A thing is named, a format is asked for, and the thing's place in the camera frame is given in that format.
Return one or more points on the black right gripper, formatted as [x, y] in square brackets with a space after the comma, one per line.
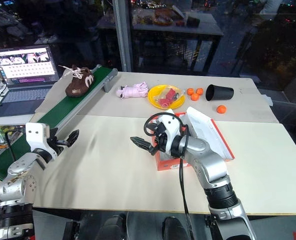
[161, 142]

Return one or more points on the green conveyor belt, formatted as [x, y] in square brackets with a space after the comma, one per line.
[70, 105]

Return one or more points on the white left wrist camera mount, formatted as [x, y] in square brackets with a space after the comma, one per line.
[36, 135]

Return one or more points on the grey laptop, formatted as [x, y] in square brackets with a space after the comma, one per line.
[25, 82]

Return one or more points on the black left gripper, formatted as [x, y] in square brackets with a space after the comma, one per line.
[54, 146]

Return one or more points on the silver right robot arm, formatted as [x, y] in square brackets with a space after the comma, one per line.
[210, 165]

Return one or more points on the small orange fruit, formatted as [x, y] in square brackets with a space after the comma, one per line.
[221, 109]
[189, 91]
[199, 91]
[194, 97]

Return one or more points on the grey window pillar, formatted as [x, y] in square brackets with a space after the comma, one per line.
[122, 35]

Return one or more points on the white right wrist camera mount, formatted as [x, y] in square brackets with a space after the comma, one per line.
[171, 125]

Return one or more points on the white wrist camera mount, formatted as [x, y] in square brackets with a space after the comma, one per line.
[171, 125]
[36, 135]

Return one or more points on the orange shoebox with white lid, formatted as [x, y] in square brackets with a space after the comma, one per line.
[171, 166]

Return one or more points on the pink shoe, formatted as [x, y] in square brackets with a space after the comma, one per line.
[132, 91]

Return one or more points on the dark background table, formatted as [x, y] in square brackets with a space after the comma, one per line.
[177, 30]

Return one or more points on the black cup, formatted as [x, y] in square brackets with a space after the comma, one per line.
[219, 93]

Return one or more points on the brown shoe with white laces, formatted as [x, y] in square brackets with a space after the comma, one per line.
[78, 87]

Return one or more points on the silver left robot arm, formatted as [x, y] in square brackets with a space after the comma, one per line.
[20, 168]

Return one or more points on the colourful clutter pile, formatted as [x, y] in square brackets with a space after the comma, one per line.
[0, 138]

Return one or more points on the dark rounded shape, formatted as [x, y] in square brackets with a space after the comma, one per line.
[112, 228]
[174, 228]

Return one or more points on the yellow plate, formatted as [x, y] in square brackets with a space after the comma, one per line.
[154, 96]

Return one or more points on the black box on background table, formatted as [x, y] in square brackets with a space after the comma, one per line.
[193, 21]

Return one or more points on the plastic bag with red parts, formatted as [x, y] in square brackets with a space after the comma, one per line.
[169, 96]

